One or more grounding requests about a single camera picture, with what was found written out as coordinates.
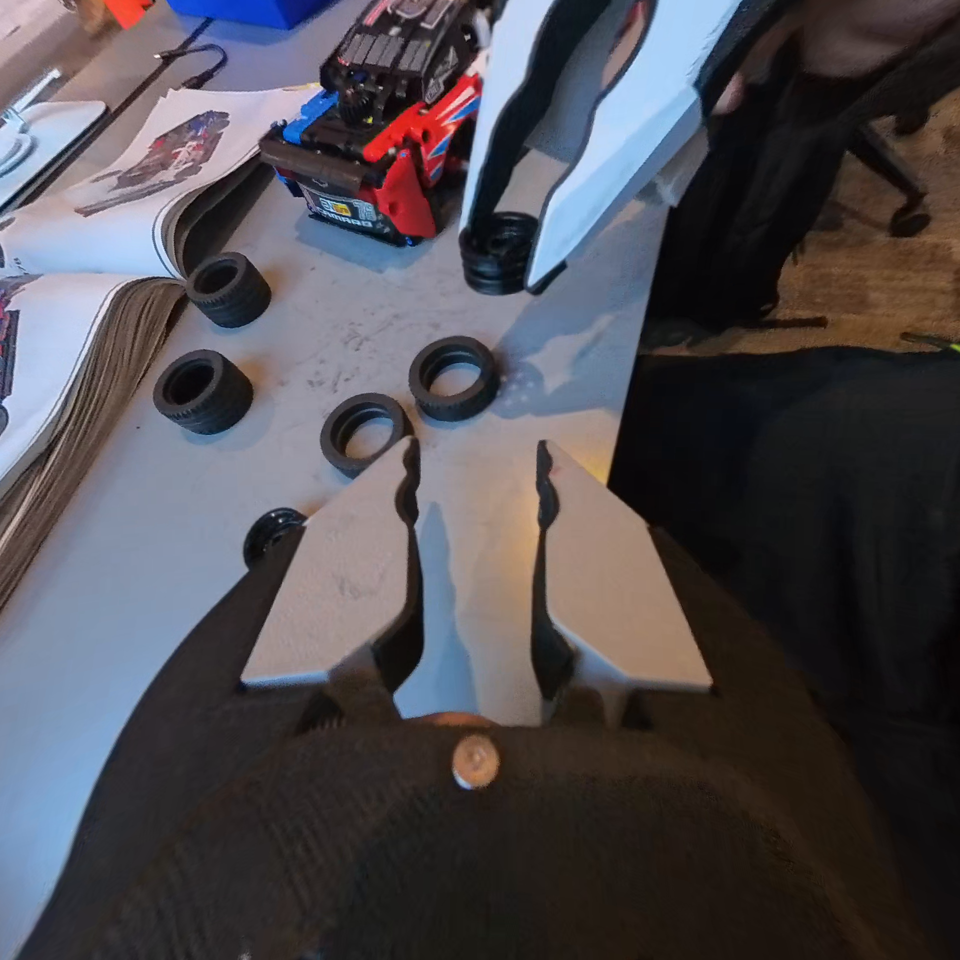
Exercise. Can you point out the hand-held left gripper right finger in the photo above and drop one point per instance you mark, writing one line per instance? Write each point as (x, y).
(622, 600)

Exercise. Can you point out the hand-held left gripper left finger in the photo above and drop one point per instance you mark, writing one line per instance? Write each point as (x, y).
(330, 592)

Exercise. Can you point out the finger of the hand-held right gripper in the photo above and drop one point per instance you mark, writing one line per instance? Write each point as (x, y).
(510, 90)
(652, 127)

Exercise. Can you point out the white brick race car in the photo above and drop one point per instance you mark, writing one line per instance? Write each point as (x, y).
(397, 172)

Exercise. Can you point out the black toy wheel rim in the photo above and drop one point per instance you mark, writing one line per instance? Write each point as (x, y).
(495, 255)
(266, 536)

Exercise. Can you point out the black toy tire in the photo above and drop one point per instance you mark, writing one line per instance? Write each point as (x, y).
(221, 409)
(244, 306)
(450, 411)
(330, 439)

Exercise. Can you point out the instruction booklet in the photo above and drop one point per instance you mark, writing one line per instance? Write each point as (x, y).
(45, 337)

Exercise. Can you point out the person's right forearm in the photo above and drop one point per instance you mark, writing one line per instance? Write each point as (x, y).
(877, 34)

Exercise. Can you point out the person's brown garment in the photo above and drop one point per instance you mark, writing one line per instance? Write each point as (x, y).
(825, 525)

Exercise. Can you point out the blue plastic bin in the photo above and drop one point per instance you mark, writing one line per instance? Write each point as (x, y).
(247, 11)

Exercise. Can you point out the silver monitor stand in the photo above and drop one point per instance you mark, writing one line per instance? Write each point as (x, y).
(60, 120)

